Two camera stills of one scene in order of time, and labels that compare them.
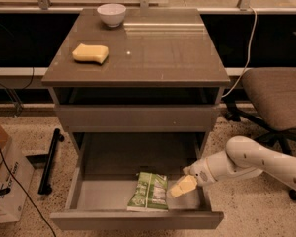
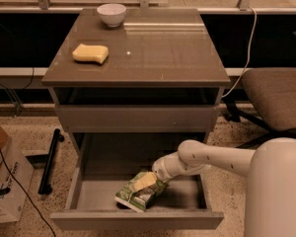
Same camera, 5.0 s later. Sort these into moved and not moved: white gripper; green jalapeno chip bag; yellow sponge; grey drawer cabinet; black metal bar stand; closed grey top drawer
Moved: white gripper; green jalapeno chip bag
Not moved: grey drawer cabinet; closed grey top drawer; black metal bar stand; yellow sponge
